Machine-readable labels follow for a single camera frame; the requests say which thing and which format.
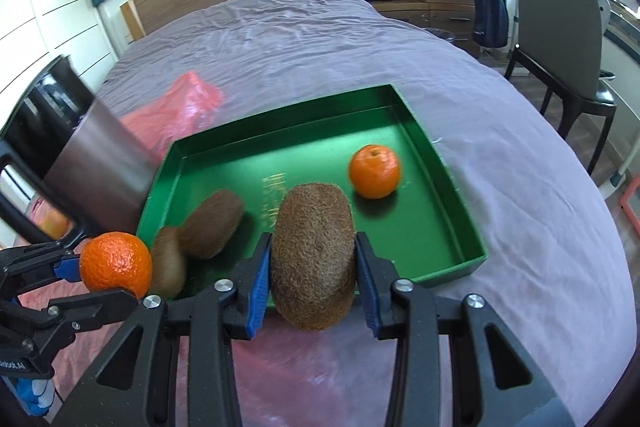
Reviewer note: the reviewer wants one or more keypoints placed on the green tray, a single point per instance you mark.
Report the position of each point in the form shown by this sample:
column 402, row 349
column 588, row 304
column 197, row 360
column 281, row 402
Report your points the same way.
column 310, row 142

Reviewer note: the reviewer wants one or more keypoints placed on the brown kiwi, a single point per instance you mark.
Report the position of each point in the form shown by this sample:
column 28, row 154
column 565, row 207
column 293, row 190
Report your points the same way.
column 169, row 264
column 312, row 252
column 212, row 224

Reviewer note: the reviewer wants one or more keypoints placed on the navy tote bag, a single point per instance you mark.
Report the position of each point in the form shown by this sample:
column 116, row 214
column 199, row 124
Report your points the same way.
column 491, row 19

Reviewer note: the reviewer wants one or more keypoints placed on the low wooden nightstand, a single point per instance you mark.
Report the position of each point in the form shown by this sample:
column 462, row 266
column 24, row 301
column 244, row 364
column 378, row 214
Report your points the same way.
column 400, row 13

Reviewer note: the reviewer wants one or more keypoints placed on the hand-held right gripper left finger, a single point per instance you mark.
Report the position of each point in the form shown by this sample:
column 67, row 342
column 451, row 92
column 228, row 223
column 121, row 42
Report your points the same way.
column 257, row 292

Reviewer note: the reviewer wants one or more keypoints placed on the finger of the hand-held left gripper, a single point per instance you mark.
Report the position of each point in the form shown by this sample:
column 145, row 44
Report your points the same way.
column 95, row 304
column 67, row 270

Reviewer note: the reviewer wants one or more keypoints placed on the bed with purple sheet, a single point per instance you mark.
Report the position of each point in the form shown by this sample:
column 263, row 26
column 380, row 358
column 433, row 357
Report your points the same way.
column 310, row 37

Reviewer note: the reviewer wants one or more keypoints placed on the red metal frame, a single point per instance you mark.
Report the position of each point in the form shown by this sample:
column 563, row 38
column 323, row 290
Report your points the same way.
column 631, row 207

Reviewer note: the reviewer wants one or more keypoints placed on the white wardrobe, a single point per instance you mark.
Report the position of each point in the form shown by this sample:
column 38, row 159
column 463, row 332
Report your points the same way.
column 45, row 7

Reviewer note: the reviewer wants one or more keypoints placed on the orange mandarin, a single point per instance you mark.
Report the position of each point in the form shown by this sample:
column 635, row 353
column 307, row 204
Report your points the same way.
column 375, row 172
column 116, row 264

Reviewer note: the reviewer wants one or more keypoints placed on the pink plastic sheet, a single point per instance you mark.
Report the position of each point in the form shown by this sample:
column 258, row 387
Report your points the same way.
column 195, row 102

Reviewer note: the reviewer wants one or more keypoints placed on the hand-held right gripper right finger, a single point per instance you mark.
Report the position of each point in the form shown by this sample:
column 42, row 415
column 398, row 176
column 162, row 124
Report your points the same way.
column 367, row 297

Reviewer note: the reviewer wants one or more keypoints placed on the grey chair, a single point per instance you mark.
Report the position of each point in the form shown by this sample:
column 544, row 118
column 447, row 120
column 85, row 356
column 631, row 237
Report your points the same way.
column 555, row 22

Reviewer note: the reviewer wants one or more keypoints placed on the person's left hand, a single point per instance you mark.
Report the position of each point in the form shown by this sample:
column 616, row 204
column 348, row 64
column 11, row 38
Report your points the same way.
column 35, row 397

